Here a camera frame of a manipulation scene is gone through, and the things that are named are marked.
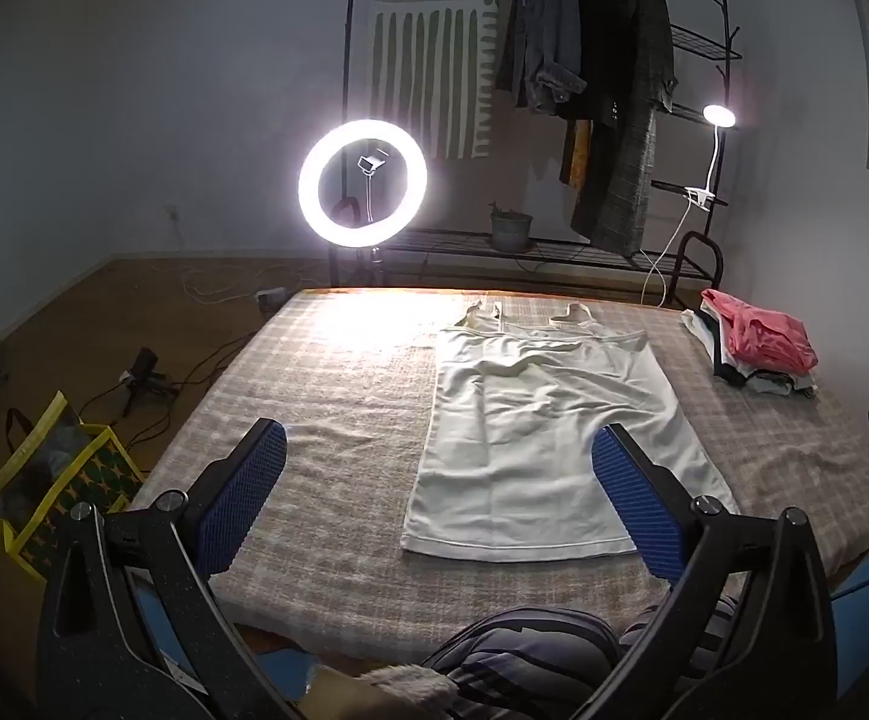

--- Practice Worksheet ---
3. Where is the white lamp cable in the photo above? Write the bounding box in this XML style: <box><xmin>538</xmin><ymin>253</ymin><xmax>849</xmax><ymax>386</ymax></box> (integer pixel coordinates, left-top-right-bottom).
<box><xmin>643</xmin><ymin>199</ymin><xmax>695</xmax><ymax>308</ymax></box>

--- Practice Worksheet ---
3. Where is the black floor cable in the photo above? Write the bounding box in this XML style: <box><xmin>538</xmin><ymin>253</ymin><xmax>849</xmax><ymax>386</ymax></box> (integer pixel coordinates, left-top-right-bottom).
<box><xmin>78</xmin><ymin>326</ymin><xmax>256</xmax><ymax>466</ymax></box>

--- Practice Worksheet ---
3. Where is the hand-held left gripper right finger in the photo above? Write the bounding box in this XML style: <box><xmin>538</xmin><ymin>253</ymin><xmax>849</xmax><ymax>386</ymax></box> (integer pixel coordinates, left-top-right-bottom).
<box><xmin>547</xmin><ymin>424</ymin><xmax>838</xmax><ymax>720</ymax></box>

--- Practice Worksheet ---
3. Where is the green striped wall hanging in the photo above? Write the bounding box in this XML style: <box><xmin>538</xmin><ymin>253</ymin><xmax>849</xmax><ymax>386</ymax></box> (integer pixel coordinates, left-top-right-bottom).
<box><xmin>369</xmin><ymin>0</ymin><xmax>503</xmax><ymax>160</ymax></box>

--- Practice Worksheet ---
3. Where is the black folded garment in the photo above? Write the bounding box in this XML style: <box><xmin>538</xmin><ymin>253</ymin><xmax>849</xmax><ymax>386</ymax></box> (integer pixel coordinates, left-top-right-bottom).
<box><xmin>711</xmin><ymin>356</ymin><xmax>754</xmax><ymax>391</ymax></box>

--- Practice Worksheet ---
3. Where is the black metal clothes rack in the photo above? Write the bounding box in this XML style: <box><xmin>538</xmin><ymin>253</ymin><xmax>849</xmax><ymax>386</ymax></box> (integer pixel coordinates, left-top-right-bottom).
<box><xmin>329</xmin><ymin>0</ymin><xmax>743</xmax><ymax>312</ymax></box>

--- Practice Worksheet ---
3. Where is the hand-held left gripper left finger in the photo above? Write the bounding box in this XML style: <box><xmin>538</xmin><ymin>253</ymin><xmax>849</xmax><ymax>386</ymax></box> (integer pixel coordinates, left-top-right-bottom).
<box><xmin>37</xmin><ymin>418</ymin><xmax>308</xmax><ymax>720</ymax></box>

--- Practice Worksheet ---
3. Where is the person's cream fleece jacket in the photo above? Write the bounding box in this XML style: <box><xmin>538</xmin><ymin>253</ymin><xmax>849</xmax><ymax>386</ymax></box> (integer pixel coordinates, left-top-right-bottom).
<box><xmin>313</xmin><ymin>663</ymin><xmax>460</xmax><ymax>720</ymax></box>

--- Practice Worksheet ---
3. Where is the beige plaid blanket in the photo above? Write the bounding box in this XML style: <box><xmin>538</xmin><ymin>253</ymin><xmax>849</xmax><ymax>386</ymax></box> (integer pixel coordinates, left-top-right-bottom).
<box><xmin>130</xmin><ymin>289</ymin><xmax>869</xmax><ymax>661</ymax></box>

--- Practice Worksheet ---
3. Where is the yellow garment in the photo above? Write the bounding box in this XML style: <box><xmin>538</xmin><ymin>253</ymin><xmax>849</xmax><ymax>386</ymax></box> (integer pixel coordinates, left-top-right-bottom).
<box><xmin>561</xmin><ymin>118</ymin><xmax>594</xmax><ymax>188</ymax></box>

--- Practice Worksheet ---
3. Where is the white tank top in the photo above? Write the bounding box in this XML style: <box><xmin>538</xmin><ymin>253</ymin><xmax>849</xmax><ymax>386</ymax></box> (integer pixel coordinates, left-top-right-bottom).
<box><xmin>400</xmin><ymin>300</ymin><xmax>739</xmax><ymax>565</ymax></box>

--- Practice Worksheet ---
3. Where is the denim jacket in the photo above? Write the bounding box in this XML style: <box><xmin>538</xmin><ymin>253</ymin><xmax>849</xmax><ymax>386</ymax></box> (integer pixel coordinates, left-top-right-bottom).
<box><xmin>496</xmin><ymin>0</ymin><xmax>588</xmax><ymax>117</ymax></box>

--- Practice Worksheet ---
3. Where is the yellow green patterned bag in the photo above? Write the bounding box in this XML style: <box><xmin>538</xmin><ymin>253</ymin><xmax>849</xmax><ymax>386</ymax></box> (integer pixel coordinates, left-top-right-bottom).
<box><xmin>0</xmin><ymin>390</ymin><xmax>148</xmax><ymax>584</ymax></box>

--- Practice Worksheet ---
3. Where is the ring light on stand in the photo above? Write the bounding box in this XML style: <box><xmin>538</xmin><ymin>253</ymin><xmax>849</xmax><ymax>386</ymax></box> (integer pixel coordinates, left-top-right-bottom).
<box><xmin>298</xmin><ymin>118</ymin><xmax>430</xmax><ymax>290</ymax></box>

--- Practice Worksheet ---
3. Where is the potted plant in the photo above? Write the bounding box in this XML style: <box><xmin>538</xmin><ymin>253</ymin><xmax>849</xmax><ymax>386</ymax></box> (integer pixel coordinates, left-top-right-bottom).
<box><xmin>489</xmin><ymin>201</ymin><xmax>535</xmax><ymax>254</ymax></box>

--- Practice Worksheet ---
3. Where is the grey plaid coat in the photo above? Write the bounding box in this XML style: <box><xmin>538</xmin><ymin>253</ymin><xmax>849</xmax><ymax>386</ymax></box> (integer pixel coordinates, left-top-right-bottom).
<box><xmin>571</xmin><ymin>0</ymin><xmax>679</xmax><ymax>256</ymax></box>

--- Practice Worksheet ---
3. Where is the white clip lamp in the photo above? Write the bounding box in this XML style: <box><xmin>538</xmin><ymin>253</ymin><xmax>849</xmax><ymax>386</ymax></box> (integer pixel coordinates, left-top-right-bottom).
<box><xmin>685</xmin><ymin>103</ymin><xmax>739</xmax><ymax>209</ymax></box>

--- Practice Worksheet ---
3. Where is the person's striped pants leg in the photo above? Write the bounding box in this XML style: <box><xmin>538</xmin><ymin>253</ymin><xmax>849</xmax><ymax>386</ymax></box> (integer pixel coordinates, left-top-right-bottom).
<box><xmin>423</xmin><ymin>592</ymin><xmax>743</xmax><ymax>720</ymax></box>

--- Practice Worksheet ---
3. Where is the small black tripod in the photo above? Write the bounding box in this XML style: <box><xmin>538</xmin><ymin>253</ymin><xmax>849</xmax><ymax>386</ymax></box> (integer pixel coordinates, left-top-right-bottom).
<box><xmin>119</xmin><ymin>347</ymin><xmax>175</xmax><ymax>418</ymax></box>

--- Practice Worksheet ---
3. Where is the black coat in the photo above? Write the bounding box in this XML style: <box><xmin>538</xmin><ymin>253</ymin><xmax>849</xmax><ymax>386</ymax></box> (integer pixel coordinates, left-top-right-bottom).
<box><xmin>565</xmin><ymin>0</ymin><xmax>625</xmax><ymax>125</ymax></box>

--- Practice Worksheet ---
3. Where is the phone holder clamp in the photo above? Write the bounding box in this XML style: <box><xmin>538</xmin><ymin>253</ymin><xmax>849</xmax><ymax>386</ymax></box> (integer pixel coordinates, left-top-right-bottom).
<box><xmin>357</xmin><ymin>153</ymin><xmax>389</xmax><ymax>226</ymax></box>

